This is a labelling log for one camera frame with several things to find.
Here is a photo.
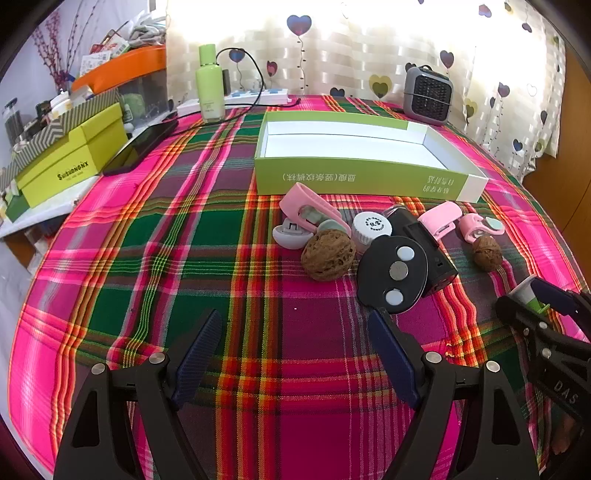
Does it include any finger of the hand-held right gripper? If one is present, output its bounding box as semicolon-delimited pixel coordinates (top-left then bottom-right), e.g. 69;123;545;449
531;277;591;342
496;295;591;366

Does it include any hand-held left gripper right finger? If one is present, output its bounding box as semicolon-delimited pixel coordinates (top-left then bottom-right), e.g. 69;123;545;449
368;308;541;480

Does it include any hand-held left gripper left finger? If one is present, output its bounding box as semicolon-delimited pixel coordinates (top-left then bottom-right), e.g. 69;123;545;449
53;309;223;480

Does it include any white and green suction holder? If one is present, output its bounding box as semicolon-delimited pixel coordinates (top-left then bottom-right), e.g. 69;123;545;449
508;274;551;315

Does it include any small walnut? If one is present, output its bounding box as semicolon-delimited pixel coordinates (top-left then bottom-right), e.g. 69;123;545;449
472;235;503;272

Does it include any black oval magnet case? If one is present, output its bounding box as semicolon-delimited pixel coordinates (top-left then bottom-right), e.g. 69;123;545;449
358;235;428;317

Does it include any pink clip with mint pads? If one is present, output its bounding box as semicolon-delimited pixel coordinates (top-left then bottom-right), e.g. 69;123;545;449
458;213;505;244
272;182;352;251

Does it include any black rectangular device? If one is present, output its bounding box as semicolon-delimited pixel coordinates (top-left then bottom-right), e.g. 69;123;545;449
385;207;459;297

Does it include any large walnut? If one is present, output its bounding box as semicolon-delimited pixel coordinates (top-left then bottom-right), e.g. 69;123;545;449
301;231;357;281

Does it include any pink case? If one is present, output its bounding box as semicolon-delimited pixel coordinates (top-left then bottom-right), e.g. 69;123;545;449
418;201;463;241

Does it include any small white capped bottle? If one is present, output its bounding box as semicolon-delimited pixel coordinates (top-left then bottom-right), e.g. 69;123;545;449
352;211;394;246

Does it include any green cardboard box tray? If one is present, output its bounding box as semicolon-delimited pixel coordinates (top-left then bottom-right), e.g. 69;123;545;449
254;110;489;204

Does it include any wooden cabinet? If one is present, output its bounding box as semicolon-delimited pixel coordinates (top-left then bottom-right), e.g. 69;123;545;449
524;46;591;296

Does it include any pink green plaid cloth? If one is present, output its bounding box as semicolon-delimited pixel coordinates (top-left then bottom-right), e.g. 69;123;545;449
8;92;591;480

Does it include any white side shelf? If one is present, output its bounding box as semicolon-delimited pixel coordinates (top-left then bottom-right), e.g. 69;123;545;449
0;185;95;241

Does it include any black smartphone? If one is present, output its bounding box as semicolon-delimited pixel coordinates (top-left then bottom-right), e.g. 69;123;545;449
102;119;180;176

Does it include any grey desktop heater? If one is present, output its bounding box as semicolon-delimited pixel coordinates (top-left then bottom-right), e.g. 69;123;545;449
403;65;453;127

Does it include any yellow-green shoebox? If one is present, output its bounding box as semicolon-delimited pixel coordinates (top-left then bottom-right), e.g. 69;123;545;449
17;102;129;209

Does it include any white power strip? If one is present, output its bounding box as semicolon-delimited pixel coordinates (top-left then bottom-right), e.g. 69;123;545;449
177;88;290;117

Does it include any green lotion bottle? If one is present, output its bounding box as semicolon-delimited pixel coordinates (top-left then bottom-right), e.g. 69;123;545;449
195;44;227;123

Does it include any chevron striped box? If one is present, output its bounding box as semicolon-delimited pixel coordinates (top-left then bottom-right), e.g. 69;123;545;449
8;88;122;160

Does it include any orange lidded storage bin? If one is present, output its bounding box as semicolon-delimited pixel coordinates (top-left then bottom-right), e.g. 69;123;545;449
71;46;168;121

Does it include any dark glass jar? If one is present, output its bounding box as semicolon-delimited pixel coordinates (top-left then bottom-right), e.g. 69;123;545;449
2;99;25;145

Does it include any heart print curtain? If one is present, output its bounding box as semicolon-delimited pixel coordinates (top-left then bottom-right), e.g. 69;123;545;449
165;0;568;178

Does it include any pile of papers and bags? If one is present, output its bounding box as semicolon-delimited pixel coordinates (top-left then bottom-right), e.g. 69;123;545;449
78;9;167;79

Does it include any red branch decoration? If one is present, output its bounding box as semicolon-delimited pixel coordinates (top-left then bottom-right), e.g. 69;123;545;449
32;0;122;93

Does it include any black charging cable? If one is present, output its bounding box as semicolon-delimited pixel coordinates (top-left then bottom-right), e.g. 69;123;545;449
171;46;304;137

